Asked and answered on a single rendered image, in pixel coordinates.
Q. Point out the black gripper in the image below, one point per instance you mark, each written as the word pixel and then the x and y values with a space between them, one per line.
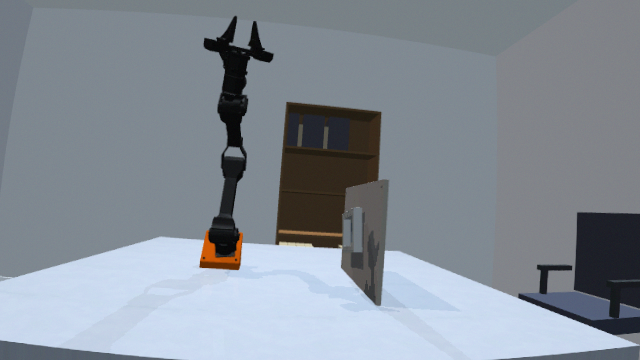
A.
pixel 236 63

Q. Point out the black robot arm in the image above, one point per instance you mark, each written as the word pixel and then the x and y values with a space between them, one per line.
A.
pixel 231 108

